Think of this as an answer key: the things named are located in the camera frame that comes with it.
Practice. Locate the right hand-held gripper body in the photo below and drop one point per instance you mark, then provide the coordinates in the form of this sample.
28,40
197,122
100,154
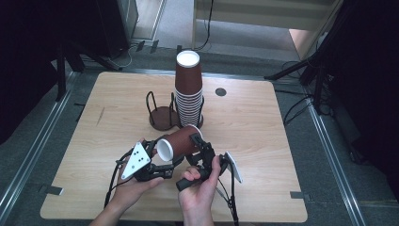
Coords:
208,155

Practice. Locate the stack of brown paper cups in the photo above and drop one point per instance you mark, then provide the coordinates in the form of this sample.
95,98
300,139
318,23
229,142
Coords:
188,94

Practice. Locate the person's left hand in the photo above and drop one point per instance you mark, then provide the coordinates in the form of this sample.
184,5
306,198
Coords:
135,190

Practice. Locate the dark cabinet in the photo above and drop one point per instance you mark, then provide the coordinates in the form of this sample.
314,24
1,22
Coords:
116,25

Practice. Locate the person's right hand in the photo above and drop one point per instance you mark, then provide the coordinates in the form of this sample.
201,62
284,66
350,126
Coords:
197,194

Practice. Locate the single brown paper cup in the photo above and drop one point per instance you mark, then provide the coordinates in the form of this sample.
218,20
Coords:
180,145

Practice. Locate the black metal stand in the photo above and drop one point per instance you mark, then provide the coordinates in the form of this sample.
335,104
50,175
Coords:
62,72

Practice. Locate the grey tape piece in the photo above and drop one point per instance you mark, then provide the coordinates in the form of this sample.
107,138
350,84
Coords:
300,195
51,190

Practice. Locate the beige board panel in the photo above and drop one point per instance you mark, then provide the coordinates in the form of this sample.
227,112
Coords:
302,40

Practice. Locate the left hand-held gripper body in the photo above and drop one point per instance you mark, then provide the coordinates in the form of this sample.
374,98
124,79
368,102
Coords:
136,160

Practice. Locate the metal floor rail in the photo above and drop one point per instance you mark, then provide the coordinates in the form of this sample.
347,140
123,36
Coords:
335,163
34,144

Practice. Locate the white furniture panel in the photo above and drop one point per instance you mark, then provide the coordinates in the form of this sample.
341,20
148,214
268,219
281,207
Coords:
260,12

